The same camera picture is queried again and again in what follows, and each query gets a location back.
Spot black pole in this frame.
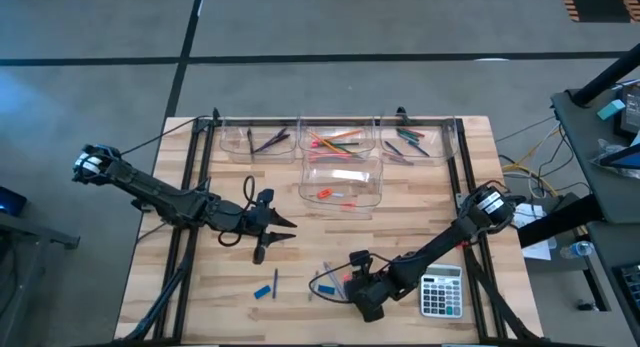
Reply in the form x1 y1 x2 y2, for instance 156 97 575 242
571 43 640 108

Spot yellow cable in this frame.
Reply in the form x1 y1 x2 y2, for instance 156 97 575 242
501 136 560 198

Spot yellow pencil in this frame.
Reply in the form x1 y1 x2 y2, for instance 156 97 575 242
308 131 342 155

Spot black camera cable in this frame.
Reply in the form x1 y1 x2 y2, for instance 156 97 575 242
217 175 257 248
308 260 354 305

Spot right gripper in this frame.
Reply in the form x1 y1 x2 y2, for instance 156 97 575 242
343 249 402 324

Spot white papers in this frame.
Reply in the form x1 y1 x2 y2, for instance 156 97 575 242
512 201 557 262

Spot black device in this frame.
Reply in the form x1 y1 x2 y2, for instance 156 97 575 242
619 81 640 138

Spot black right camera cable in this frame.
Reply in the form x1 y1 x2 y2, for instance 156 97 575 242
308 260 354 305

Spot clear plastic bin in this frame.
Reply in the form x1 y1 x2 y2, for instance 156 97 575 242
298 154 385 214
378 115 460 168
297 116 377 162
218 116 300 165

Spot black keyboard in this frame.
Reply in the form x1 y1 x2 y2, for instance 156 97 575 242
612 261 640 319

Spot black aluminium table frame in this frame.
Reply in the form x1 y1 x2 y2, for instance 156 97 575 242
113 105 547 346

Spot blue lit device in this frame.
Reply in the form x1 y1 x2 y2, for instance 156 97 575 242
0 185 29 218

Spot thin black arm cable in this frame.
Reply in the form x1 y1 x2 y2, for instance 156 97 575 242
119 114 217 157

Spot black left camera cable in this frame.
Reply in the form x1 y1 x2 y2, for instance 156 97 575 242
217 175 257 248

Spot grey desk calculator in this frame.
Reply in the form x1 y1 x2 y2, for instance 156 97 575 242
418 263 465 320

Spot clear water bottle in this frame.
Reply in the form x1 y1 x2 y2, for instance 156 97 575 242
558 240 596 261

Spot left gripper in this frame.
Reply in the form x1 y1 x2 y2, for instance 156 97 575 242
243 188 299 266

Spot orange pencil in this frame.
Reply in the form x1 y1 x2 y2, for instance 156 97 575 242
323 129 364 142

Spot teal box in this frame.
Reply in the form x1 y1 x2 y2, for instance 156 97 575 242
595 98 628 122

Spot hazard striped floor mat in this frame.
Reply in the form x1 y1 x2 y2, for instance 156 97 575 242
557 0 640 23

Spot grey desk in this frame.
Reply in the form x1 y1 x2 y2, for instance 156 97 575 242
549 84 640 224
585 220 640 347

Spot black support bar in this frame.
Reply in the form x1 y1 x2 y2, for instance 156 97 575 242
517 193 607 249

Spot grey cart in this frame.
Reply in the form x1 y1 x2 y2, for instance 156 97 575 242
0 184 81 347

